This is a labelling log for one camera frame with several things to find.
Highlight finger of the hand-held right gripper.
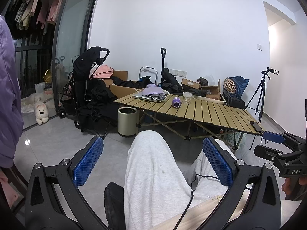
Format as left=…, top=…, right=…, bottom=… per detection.
left=253, top=144, right=285, bottom=161
left=262, top=131, right=307, bottom=149

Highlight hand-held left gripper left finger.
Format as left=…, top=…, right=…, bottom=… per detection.
left=25, top=135, right=109, bottom=230

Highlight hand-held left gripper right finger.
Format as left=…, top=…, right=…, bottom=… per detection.
left=199, top=137, right=282, bottom=230

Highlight person's right hand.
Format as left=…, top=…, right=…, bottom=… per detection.
left=281, top=178, right=303, bottom=198

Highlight black smartphone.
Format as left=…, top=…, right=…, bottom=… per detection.
left=249, top=121, right=264, bottom=133

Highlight black tripod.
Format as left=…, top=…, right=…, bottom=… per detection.
left=246, top=75, right=267, bottom=125

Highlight wooden slat folding table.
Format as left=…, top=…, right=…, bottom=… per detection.
left=113, top=90, right=266, bottom=147

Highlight beige cloth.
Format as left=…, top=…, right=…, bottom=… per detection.
left=153, top=193, right=253, bottom=230

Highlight black chair seat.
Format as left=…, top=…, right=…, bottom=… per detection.
left=104, top=182, right=125, bottom=230

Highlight beige round trash can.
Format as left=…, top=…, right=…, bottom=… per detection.
left=117, top=107, right=139, bottom=138

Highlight blue bag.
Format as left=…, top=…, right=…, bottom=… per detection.
left=223, top=76, right=250, bottom=107

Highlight cream paper roll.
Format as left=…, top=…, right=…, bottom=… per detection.
left=196, top=95, right=227, bottom=105

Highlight person's grey sweatpants legs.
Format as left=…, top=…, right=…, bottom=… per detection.
left=123, top=130, right=240, bottom=230

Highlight white plush dog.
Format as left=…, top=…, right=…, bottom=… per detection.
left=35, top=101, right=50, bottom=125

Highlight wicker ball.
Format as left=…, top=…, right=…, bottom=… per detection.
left=224, top=78, right=238, bottom=93

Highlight open cardboard box with flaps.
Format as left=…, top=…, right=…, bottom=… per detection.
left=201, top=79, right=221, bottom=101

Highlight clear glass cup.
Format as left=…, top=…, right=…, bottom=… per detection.
left=182, top=92, right=193, bottom=105

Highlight large open cardboard box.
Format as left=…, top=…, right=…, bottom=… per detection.
left=109, top=83, right=145, bottom=100

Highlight pink cloth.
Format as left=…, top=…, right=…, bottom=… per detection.
left=0, top=167, right=20, bottom=208

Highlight small flat cardboard box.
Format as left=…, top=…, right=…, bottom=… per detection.
left=181, top=78, right=201, bottom=90

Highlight black baby stroller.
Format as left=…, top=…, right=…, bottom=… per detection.
left=58, top=46, right=118, bottom=135

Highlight silver laptop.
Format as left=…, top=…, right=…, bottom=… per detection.
left=132, top=92, right=166, bottom=102

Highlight pile of black clothes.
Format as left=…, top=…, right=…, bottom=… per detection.
left=110, top=75, right=147, bottom=90

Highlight pink garment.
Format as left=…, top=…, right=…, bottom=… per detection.
left=89, top=65, right=115, bottom=80

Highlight tall cardboard box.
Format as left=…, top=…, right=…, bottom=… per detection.
left=112, top=70, right=128, bottom=81

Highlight lavender pouch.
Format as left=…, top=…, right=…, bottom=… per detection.
left=142, top=87, right=164, bottom=96

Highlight purple puffer jacket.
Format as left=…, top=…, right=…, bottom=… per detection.
left=0, top=16, right=24, bottom=168

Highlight glass sliding door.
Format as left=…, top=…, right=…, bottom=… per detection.
left=51, top=0, right=100, bottom=118

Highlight row of hanging clothes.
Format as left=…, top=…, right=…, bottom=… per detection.
left=4, top=0, right=66, bottom=40

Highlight black cable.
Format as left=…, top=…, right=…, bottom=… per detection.
left=173, top=174, right=223, bottom=230

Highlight black video camera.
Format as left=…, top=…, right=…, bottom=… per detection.
left=261, top=67, right=279, bottom=80

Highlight black folded wagon with handle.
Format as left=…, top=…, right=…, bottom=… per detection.
left=160, top=47, right=184, bottom=93

